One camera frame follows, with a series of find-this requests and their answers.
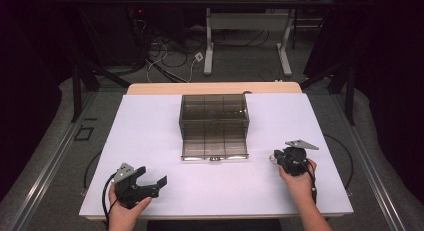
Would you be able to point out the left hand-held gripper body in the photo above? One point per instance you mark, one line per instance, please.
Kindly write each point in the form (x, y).
(130, 191)

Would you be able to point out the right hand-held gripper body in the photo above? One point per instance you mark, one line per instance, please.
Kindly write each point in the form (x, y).
(295, 161)

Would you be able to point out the dark transparent drawer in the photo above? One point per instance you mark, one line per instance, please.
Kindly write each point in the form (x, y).
(215, 147)

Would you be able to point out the dark transparent drawer box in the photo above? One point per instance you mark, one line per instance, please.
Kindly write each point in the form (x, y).
(213, 107)

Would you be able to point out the person's right hand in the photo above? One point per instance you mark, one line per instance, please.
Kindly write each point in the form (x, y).
(300, 184)

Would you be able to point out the person's left hand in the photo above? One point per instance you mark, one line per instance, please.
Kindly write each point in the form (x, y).
(125, 217)

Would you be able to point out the white table board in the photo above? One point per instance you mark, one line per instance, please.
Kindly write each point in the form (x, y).
(186, 184)

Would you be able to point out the black metal stand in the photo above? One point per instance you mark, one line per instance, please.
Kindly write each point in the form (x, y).
(349, 91)
(77, 91)

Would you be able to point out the light wooden table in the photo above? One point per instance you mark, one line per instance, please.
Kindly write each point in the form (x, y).
(200, 88)

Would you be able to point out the white power adapter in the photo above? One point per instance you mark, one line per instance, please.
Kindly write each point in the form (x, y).
(199, 56)

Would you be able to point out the dark curtain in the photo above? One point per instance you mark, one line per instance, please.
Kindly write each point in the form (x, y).
(390, 74)
(26, 74)

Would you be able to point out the white-legged desk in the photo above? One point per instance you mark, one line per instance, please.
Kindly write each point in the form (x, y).
(246, 21)

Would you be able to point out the dark device with red light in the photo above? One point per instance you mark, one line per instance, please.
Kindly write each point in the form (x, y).
(139, 11)

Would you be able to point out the aluminium floor rail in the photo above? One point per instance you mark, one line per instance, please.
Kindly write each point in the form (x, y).
(373, 177)
(46, 171)

